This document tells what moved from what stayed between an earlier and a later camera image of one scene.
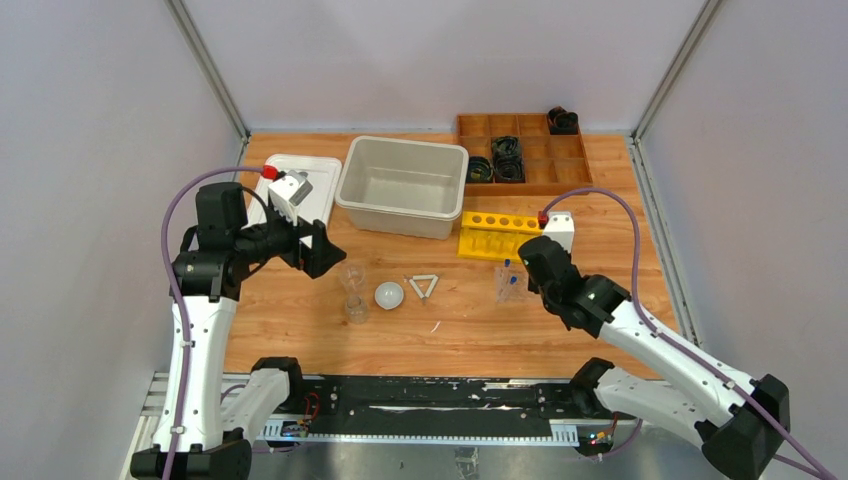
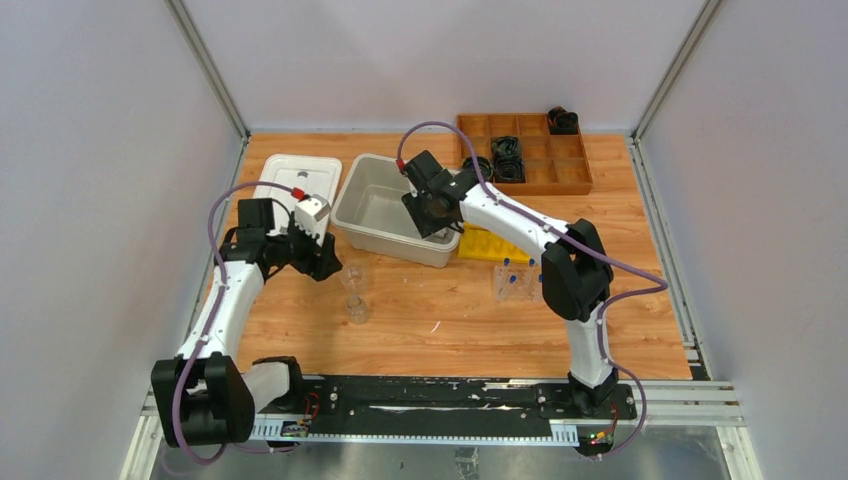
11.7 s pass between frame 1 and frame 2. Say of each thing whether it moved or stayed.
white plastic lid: stayed
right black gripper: moved
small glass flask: stayed
